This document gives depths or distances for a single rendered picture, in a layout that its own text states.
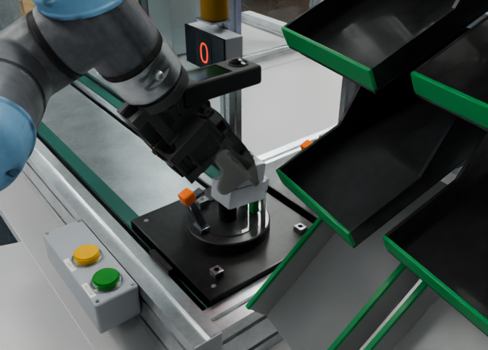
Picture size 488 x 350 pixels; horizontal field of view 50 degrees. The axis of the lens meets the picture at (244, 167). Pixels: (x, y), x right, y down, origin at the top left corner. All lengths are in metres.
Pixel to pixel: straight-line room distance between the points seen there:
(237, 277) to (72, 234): 0.30
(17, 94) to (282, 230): 0.56
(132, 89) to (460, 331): 0.42
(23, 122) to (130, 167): 0.77
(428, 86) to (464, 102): 0.03
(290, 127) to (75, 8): 1.03
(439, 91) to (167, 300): 0.51
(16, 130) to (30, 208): 0.81
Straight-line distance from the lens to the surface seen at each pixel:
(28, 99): 0.45
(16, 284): 1.03
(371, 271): 0.65
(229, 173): 0.67
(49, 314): 0.96
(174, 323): 0.76
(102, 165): 1.21
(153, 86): 0.55
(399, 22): 0.51
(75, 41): 0.52
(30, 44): 0.53
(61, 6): 0.50
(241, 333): 0.78
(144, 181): 1.13
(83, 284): 0.84
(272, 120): 1.49
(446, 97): 0.42
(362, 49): 0.49
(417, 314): 0.63
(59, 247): 0.92
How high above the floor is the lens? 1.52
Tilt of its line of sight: 31 degrees down
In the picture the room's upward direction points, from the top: straight up
